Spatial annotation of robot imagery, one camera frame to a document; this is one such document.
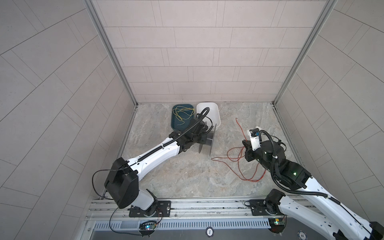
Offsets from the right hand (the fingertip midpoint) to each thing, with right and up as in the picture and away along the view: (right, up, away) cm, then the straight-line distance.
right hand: (242, 142), depth 71 cm
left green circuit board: (-43, -35, -6) cm, 56 cm away
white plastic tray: (-11, +10, +39) cm, 42 cm away
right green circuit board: (+16, -38, -3) cm, 41 cm away
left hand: (-16, +4, +10) cm, 19 cm away
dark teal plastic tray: (-38, +9, +33) cm, 51 cm away
